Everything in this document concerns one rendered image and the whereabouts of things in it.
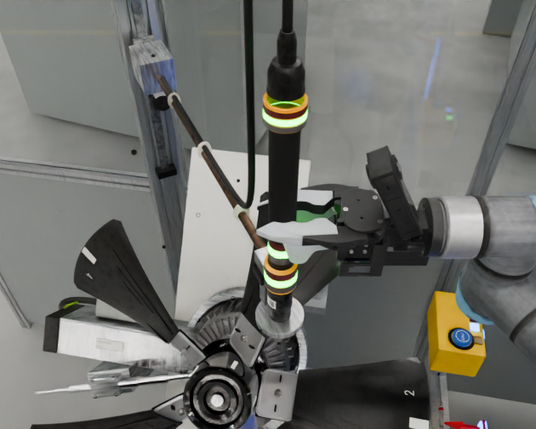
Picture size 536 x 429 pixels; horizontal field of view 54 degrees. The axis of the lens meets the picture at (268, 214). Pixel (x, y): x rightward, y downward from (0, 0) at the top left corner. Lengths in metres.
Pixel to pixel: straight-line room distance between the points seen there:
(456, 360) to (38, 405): 1.74
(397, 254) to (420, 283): 1.14
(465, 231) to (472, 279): 0.11
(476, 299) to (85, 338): 0.77
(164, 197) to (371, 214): 0.93
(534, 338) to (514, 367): 1.52
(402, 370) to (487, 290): 0.32
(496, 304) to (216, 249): 0.63
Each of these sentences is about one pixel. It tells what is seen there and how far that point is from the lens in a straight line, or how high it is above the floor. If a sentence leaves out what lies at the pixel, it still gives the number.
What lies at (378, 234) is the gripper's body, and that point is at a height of 1.63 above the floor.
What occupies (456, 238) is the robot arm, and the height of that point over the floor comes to 1.62.
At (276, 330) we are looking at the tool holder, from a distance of 0.75.
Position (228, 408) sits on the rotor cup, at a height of 1.21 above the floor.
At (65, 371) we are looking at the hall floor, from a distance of 2.50.
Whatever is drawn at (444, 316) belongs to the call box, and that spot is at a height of 1.07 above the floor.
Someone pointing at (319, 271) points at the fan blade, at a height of 1.40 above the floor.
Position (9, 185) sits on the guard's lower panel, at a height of 0.90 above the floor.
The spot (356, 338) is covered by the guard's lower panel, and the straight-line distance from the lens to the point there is 2.08.
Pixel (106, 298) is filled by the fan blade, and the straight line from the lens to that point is 1.05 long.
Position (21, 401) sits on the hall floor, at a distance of 2.50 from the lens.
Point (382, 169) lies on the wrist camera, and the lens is 0.55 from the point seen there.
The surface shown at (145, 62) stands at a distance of 1.11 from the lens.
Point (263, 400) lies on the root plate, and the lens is 0.97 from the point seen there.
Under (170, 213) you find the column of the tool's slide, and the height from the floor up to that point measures 1.02.
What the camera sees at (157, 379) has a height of 1.11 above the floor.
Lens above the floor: 2.05
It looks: 44 degrees down
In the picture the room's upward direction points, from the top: straight up
